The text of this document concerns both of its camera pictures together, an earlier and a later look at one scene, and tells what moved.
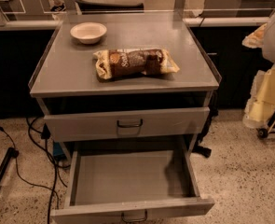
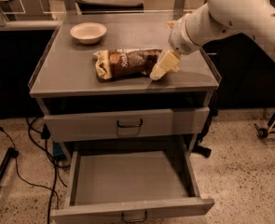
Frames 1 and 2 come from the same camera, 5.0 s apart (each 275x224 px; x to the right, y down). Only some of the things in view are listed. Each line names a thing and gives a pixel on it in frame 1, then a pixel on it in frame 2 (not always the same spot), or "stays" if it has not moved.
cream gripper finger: x=268 y=97 -> x=168 y=63
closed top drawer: x=127 y=124 stays
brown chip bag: x=146 y=62 stays
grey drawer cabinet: x=124 y=78 stays
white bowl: x=89 y=33 stays
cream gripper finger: x=255 y=39 -> x=171 y=23
